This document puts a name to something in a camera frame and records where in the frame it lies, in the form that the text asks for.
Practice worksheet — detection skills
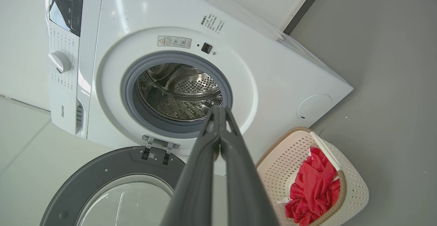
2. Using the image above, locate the white front-load washing machine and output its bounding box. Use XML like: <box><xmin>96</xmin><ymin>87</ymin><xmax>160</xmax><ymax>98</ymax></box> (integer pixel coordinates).
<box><xmin>44</xmin><ymin>0</ymin><xmax>354</xmax><ymax>176</ymax></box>

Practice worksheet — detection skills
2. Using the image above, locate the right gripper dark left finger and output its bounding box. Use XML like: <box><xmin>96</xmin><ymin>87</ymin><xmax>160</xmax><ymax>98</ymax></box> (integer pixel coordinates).
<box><xmin>160</xmin><ymin>106</ymin><xmax>228</xmax><ymax>226</ymax></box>

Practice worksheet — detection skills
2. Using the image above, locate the black washer display panel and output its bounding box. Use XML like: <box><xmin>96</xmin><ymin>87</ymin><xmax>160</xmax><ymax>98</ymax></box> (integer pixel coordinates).
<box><xmin>49</xmin><ymin>0</ymin><xmax>85</xmax><ymax>37</ymax></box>

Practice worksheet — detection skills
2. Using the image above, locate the metal door hinge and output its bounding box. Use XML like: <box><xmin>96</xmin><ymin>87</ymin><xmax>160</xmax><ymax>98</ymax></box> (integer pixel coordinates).
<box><xmin>142</xmin><ymin>135</ymin><xmax>180</xmax><ymax>166</ymax></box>

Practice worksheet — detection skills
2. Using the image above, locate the stainless steel washer drum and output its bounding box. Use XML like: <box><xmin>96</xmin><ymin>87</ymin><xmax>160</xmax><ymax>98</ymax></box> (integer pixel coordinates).
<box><xmin>137</xmin><ymin>63</ymin><xmax>224</xmax><ymax>121</ymax></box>

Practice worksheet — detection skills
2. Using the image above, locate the grey warning sticker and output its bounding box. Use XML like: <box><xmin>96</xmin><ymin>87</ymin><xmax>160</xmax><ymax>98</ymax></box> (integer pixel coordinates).
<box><xmin>157</xmin><ymin>36</ymin><xmax>192</xmax><ymax>49</ymax></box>

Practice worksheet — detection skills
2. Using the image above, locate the round white filter cover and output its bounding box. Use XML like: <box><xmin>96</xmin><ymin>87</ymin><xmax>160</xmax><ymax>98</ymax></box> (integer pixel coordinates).
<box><xmin>296</xmin><ymin>94</ymin><xmax>332</xmax><ymax>121</ymax></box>

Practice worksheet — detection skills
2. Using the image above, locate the black round glass washer door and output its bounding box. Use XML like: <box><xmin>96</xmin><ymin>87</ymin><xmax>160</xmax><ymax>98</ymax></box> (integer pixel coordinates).
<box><xmin>40</xmin><ymin>146</ymin><xmax>186</xmax><ymax>226</ymax></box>

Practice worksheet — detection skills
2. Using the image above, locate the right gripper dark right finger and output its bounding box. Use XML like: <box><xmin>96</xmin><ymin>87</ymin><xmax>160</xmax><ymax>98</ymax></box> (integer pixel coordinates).
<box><xmin>220</xmin><ymin>107</ymin><xmax>280</xmax><ymax>226</ymax></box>

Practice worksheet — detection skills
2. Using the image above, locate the red garment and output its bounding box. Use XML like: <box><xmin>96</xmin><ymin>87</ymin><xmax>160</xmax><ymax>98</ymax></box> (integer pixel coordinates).
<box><xmin>285</xmin><ymin>147</ymin><xmax>341</xmax><ymax>226</ymax></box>

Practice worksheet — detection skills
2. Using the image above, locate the white control knob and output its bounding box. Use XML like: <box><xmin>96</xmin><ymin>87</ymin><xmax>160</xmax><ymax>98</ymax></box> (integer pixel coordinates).
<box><xmin>48</xmin><ymin>51</ymin><xmax>72</xmax><ymax>73</ymax></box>

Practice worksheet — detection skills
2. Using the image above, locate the black text sticker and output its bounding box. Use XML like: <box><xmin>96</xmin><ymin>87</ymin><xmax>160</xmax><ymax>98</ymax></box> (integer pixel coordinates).
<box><xmin>200</xmin><ymin>13</ymin><xmax>226</xmax><ymax>32</ymax></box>

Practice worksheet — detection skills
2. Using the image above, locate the cream plastic laundry basket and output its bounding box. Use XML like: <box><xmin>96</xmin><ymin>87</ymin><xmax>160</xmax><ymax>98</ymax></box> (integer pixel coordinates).
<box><xmin>256</xmin><ymin>127</ymin><xmax>370</xmax><ymax>226</ymax></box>

